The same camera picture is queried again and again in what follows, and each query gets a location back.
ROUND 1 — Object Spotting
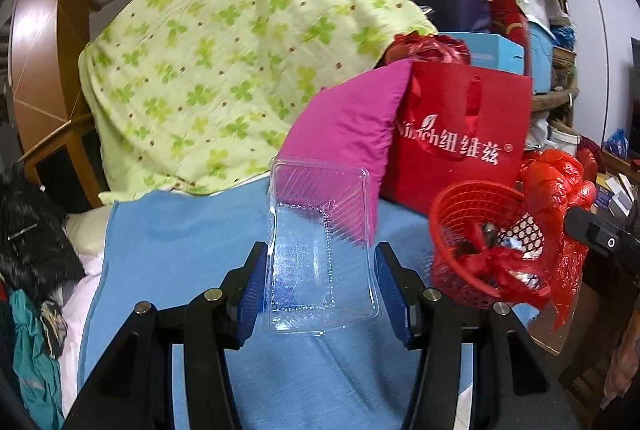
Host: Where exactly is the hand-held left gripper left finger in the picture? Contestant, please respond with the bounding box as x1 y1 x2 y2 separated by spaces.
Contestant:
62 241 271 430

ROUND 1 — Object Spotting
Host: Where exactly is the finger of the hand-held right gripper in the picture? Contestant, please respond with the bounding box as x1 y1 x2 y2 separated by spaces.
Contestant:
564 206 640 268

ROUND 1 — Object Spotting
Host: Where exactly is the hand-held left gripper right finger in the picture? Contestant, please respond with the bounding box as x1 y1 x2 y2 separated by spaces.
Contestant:
375 241 583 430

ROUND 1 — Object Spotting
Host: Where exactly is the clear plastic tray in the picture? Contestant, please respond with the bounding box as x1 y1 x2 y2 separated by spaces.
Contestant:
264 155 381 337

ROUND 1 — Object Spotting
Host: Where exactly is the large red plastic bag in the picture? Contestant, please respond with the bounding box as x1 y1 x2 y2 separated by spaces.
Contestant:
465 149 598 336

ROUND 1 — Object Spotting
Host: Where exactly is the red mesh plastic basket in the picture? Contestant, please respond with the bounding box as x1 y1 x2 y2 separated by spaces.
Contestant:
429 180 548 308

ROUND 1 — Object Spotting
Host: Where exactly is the black plastic bag wad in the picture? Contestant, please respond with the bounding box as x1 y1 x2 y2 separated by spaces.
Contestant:
470 223 501 256

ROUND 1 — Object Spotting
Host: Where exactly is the person's right forearm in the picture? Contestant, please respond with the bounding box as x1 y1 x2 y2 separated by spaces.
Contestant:
602 325 640 411

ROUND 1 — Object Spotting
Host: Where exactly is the shiny red foil bag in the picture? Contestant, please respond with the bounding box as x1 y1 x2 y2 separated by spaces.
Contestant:
575 145 601 183

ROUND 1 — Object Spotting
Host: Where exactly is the brown wooden stool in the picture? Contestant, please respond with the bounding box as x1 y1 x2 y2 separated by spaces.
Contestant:
555 260 631 411

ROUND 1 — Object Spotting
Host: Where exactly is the light blue blanket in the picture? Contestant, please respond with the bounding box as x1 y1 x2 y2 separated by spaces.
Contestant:
77 185 536 430

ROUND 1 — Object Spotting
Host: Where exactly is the blue plastic bag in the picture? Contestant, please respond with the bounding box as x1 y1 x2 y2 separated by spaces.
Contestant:
550 25 576 51
605 129 628 157

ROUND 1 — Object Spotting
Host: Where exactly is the white plastic bucket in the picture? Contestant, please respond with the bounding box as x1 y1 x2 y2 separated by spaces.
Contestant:
547 125 581 156

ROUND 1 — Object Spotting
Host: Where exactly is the white plastic bag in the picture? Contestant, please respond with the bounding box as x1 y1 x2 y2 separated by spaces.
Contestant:
525 115 551 151

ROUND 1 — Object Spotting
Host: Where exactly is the curved wooden shelf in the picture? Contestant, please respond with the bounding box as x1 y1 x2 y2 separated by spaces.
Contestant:
530 88 581 111

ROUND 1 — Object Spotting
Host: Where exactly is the red shopping bag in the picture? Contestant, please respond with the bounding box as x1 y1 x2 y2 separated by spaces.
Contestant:
381 60 533 211

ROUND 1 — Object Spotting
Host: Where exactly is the blue plastic storage bin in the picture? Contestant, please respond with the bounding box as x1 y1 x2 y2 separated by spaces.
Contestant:
527 23 556 96

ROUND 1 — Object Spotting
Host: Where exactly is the magenta pillow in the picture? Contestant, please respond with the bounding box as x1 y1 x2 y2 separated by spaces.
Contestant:
276 59 413 247

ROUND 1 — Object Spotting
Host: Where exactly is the patterned cloth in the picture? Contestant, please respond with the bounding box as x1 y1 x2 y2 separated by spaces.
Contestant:
40 300 68 358

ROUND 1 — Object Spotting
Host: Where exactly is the light blue cardboard box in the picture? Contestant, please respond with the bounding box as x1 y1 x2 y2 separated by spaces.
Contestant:
440 32 526 76

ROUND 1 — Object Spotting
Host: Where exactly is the black puffer jacket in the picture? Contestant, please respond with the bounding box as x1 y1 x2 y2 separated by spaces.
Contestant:
0 165 86 306

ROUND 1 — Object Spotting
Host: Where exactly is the dark red gift bag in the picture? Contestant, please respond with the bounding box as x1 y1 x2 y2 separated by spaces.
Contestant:
487 0 531 76

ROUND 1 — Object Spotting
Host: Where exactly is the teal garment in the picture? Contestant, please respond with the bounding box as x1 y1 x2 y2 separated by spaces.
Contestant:
7 287 66 430

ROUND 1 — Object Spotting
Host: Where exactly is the wooden stair side panel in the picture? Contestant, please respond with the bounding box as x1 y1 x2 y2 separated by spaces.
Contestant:
17 115 108 211

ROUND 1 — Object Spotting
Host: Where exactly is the green clover print quilt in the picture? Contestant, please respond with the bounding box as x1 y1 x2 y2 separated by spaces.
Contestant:
79 0 436 206

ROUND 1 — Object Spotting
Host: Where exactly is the crinkled dark red plastic bag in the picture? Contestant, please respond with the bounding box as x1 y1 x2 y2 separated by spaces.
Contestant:
385 33 472 67

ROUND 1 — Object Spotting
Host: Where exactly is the wooden pillar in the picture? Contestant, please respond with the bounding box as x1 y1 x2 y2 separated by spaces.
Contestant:
7 0 108 126

